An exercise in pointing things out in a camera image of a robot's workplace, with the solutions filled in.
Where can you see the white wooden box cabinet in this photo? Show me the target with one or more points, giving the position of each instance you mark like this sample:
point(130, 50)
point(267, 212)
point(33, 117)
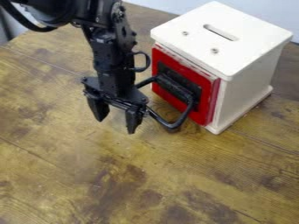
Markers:
point(223, 52)

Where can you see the red wooden drawer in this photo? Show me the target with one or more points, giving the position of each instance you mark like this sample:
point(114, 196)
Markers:
point(191, 71)

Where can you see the black metal drawer handle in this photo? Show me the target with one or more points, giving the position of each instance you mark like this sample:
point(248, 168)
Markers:
point(178, 89)

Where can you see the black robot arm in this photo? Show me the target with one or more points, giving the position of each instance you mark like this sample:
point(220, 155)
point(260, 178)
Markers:
point(102, 19)

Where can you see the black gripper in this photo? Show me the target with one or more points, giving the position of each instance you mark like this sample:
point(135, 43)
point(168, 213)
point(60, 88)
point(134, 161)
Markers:
point(112, 88)

